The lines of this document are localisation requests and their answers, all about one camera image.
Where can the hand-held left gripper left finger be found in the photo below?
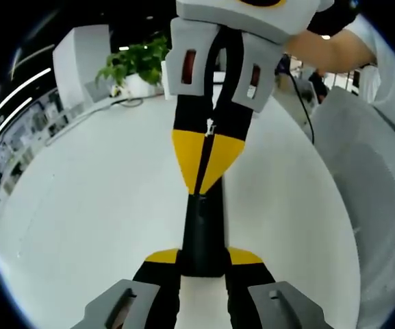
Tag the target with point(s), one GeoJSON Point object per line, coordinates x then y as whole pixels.
{"type": "Point", "coordinates": [128, 301]}

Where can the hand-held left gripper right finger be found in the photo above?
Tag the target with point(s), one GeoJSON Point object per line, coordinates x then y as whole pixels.
{"type": "Point", "coordinates": [286, 308]}

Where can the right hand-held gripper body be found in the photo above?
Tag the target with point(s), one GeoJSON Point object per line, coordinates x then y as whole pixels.
{"type": "Point", "coordinates": [217, 13]}

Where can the black remote control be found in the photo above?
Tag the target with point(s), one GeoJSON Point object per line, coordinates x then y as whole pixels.
{"type": "Point", "coordinates": [204, 246]}

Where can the green plant in white pot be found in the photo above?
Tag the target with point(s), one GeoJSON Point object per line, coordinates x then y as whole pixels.
{"type": "Point", "coordinates": [135, 60]}

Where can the ceiling light strip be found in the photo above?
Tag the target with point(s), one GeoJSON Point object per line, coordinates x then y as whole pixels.
{"type": "Point", "coordinates": [19, 92]}
{"type": "Point", "coordinates": [10, 116]}

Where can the wall shelving with items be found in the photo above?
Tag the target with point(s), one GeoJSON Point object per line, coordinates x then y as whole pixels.
{"type": "Point", "coordinates": [15, 161]}

